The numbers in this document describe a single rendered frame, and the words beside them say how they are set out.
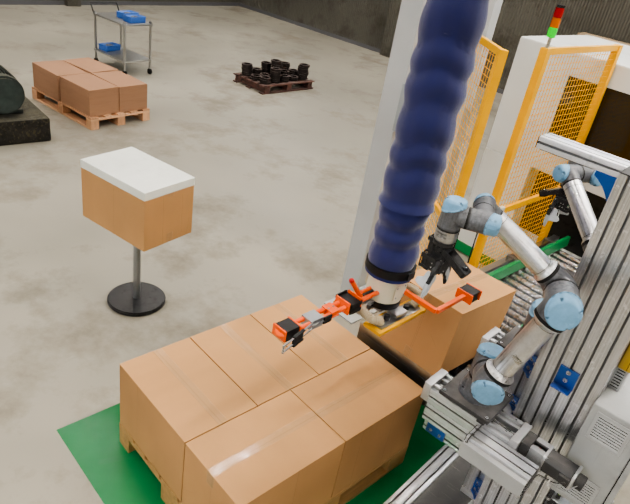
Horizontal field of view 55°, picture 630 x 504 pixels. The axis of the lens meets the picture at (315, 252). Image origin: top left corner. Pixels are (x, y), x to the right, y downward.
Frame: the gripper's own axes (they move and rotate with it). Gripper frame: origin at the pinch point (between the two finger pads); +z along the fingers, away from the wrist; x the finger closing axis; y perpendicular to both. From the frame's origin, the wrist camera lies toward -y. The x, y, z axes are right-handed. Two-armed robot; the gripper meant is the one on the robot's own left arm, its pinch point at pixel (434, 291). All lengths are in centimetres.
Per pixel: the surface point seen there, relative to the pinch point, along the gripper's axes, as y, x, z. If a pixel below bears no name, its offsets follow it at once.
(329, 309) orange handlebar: 42, 1, 33
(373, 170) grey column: 132, -149, 37
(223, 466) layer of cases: 47, 46, 98
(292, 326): 42, 22, 32
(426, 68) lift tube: 40, -26, -65
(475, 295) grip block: 9, -66, 33
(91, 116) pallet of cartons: 539, -176, 138
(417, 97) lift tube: 40, -26, -54
